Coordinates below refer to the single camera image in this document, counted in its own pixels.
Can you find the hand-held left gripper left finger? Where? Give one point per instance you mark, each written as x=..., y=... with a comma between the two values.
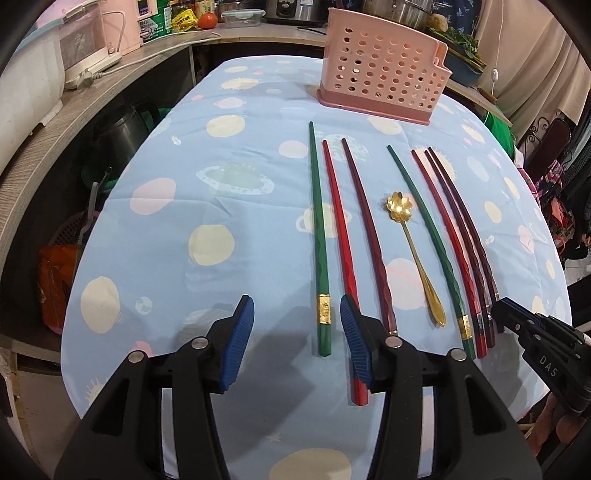
x=235, y=341

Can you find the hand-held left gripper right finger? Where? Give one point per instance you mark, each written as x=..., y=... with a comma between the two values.
x=355, y=341

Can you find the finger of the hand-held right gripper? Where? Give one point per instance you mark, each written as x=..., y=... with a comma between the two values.
x=519, y=318

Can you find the green chopstick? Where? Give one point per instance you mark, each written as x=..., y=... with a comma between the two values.
x=318, y=230
x=431, y=235

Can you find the maroon chopstick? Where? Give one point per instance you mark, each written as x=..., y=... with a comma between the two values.
x=364, y=217

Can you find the gold flower spoon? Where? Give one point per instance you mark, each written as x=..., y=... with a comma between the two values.
x=396, y=206

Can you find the dark purple chopstick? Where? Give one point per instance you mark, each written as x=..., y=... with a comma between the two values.
x=449, y=184

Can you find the pink perforated utensil holder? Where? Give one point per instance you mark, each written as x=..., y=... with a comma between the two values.
x=383, y=69

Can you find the person's right hand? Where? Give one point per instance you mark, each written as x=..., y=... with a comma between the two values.
x=551, y=429

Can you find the blue planet print tablecloth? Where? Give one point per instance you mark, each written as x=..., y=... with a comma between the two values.
x=207, y=230

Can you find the pink clothes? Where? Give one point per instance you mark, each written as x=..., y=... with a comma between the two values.
x=554, y=207

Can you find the black metal chair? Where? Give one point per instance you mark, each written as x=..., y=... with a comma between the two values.
x=549, y=138

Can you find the orange plastic bag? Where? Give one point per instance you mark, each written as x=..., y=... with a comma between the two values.
x=57, y=286

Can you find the green mesh bag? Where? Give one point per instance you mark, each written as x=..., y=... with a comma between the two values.
x=501, y=131

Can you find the pink plastic basket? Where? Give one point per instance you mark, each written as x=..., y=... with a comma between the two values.
x=69, y=228

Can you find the blue tray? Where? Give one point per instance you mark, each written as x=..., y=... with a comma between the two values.
x=466, y=71

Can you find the beige curtain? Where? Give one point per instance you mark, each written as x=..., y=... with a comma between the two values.
x=540, y=55

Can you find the green leafy vegetables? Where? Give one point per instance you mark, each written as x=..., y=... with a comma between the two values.
x=457, y=41

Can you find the yellowish brown vegetable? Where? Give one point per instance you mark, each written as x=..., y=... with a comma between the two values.
x=438, y=23

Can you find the dark blue floral cloth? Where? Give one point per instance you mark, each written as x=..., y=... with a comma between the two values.
x=461, y=11

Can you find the red tomato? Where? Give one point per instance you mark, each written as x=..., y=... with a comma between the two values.
x=208, y=20

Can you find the clear food container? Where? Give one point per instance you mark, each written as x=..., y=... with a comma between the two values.
x=242, y=18

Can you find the white plastic tub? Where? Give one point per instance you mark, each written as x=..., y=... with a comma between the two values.
x=27, y=92

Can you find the yellow snack packet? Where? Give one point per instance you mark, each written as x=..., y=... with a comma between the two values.
x=184, y=21

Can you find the large steel pot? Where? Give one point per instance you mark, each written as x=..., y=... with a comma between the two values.
x=401, y=14

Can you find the green tin can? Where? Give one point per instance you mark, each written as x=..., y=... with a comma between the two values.
x=157, y=23

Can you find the silver rice cooker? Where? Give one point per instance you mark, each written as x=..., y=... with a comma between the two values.
x=295, y=11

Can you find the pink kitchen appliance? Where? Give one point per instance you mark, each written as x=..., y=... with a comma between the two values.
x=122, y=25

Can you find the pink dotted cloth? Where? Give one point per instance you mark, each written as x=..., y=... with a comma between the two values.
x=69, y=11

